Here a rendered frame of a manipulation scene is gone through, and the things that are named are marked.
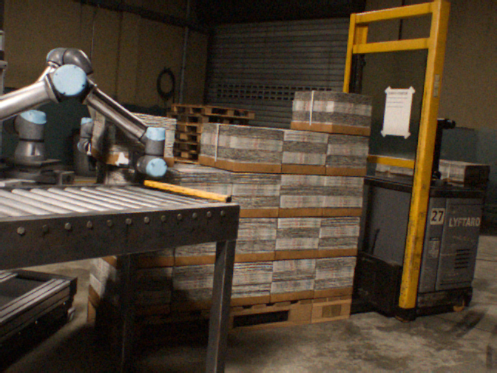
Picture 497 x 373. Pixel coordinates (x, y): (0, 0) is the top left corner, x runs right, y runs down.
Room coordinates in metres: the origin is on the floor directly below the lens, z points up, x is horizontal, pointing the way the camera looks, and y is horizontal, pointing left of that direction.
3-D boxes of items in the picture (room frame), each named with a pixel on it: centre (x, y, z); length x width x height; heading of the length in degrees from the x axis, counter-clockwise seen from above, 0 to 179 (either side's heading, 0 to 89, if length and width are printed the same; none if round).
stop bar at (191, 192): (2.15, 0.19, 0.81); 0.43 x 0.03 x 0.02; 50
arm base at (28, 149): (2.77, 0.99, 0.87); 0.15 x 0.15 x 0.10
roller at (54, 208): (1.70, 0.59, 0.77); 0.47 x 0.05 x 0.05; 50
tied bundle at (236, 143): (3.12, 0.01, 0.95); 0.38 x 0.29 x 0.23; 32
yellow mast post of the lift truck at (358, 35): (3.93, -0.69, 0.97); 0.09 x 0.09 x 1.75; 31
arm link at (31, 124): (2.77, 1.00, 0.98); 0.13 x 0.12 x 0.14; 54
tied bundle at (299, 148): (3.27, -0.24, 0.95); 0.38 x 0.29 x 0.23; 31
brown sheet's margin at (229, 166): (3.11, 0.01, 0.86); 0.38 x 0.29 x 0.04; 32
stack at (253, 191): (3.04, 0.12, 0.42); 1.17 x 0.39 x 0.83; 121
